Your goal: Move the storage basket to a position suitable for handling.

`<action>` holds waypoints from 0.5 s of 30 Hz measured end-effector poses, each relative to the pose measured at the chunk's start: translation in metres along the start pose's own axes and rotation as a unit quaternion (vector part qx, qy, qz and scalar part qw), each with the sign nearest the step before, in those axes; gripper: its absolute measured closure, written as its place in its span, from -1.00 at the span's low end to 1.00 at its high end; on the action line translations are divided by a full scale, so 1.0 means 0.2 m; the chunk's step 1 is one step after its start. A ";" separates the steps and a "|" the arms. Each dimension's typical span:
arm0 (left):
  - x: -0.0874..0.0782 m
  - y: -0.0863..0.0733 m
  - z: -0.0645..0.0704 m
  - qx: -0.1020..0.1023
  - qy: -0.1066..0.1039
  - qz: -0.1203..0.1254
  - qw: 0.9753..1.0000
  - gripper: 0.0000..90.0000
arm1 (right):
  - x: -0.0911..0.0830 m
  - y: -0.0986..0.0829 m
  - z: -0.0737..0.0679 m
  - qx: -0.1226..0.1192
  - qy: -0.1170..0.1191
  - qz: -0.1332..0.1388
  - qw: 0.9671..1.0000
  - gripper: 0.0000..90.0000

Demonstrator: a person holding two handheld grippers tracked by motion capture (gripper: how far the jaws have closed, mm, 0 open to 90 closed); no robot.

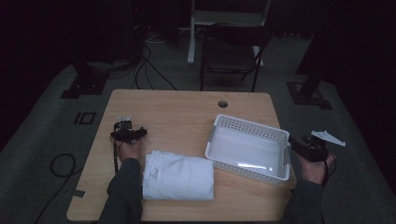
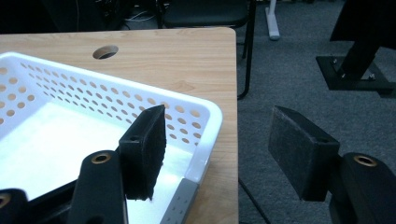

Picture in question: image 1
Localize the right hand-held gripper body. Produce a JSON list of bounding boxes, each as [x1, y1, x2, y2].
[[299, 129, 347, 163]]

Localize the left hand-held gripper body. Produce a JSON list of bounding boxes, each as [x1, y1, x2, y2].
[[110, 115, 142, 146]]

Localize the white plastic basket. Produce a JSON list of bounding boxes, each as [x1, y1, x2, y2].
[[204, 113, 292, 187]]

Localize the white towel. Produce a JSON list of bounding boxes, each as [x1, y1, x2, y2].
[[141, 149, 216, 202]]

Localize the person's left hand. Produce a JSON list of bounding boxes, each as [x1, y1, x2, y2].
[[115, 137, 148, 163]]

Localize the person's right hand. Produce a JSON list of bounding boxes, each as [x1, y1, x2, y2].
[[297, 151, 336, 187]]

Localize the black stand with base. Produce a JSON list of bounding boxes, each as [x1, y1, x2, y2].
[[60, 59, 110, 100], [286, 27, 333, 111]]

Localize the black folding chair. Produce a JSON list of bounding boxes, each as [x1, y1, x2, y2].
[[199, 23, 275, 93]]

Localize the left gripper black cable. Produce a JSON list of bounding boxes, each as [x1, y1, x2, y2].
[[112, 121, 121, 175]]

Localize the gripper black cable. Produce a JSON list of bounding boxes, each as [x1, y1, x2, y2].
[[321, 152, 337, 189], [112, 121, 121, 175]]

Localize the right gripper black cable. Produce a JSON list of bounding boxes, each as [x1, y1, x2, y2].
[[321, 152, 337, 189]]

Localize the black floor cables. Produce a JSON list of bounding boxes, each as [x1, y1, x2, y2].
[[132, 31, 179, 91]]

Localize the black floor cable loop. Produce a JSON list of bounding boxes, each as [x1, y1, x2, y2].
[[33, 152, 86, 224]]

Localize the white metal stand frame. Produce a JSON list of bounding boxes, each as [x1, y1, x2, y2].
[[186, 0, 273, 67]]

